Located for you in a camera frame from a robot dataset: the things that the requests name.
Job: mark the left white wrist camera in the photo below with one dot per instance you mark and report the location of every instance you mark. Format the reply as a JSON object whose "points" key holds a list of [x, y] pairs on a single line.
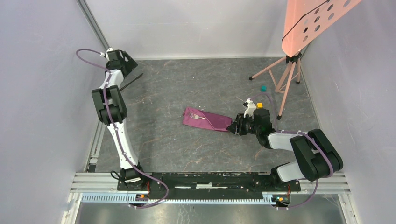
{"points": [[106, 53]]}

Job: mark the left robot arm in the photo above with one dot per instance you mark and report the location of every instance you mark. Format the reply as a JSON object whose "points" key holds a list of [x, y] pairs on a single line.
{"points": [[112, 111]]}

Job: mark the teal cube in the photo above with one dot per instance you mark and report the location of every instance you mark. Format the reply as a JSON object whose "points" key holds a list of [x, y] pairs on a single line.
{"points": [[263, 88]]}

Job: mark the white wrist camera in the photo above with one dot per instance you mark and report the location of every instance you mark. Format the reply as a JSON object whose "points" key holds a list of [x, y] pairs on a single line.
{"points": [[106, 53], [250, 108]]}

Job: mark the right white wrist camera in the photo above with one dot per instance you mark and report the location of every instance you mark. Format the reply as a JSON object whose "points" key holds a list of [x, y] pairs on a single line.
{"points": [[250, 108]]}

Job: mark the black knife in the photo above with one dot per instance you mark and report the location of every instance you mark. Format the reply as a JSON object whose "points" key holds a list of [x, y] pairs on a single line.
{"points": [[135, 79]]}

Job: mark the purple cloth napkin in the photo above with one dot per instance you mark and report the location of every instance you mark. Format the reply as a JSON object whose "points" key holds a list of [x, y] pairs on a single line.
{"points": [[219, 122]]}

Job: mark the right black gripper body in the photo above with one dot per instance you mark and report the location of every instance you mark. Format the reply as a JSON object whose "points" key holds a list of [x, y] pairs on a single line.
{"points": [[246, 125]]}

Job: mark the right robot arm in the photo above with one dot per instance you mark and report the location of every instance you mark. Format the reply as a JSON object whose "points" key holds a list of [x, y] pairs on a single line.
{"points": [[315, 155]]}

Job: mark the silver fork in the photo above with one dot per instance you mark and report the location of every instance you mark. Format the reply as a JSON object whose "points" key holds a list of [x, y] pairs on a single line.
{"points": [[198, 121]]}

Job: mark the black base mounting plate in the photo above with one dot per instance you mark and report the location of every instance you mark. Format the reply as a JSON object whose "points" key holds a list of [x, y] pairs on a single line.
{"points": [[210, 186]]}

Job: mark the pink music stand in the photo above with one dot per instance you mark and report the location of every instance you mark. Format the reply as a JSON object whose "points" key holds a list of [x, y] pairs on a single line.
{"points": [[305, 20]]}

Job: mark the aluminium frame rail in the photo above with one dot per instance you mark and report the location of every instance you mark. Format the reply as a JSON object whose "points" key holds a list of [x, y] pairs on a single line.
{"points": [[102, 155]]}

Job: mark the yellow cube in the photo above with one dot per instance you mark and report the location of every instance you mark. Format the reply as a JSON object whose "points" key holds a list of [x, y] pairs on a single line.
{"points": [[259, 105]]}

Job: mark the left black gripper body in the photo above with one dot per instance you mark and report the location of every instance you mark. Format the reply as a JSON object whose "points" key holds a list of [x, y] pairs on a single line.
{"points": [[129, 66]]}

